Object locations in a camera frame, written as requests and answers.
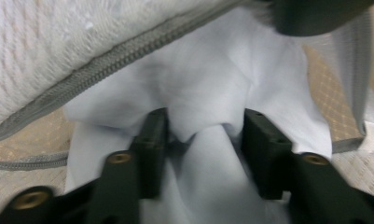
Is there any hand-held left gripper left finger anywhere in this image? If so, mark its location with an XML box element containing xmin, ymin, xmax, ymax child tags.
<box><xmin>129</xmin><ymin>106</ymin><xmax>171</xmax><ymax>201</ymax></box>

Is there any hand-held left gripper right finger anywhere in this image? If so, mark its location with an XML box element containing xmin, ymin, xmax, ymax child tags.
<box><xmin>241</xmin><ymin>107</ymin><xmax>294</xmax><ymax>201</ymax></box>

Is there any white cloth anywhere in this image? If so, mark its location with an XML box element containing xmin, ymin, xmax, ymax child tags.
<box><xmin>62</xmin><ymin>6</ymin><xmax>334</xmax><ymax>224</ymax></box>

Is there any white mesh laundry bag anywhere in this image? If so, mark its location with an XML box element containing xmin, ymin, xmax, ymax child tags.
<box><xmin>0</xmin><ymin>0</ymin><xmax>374</xmax><ymax>217</ymax></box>

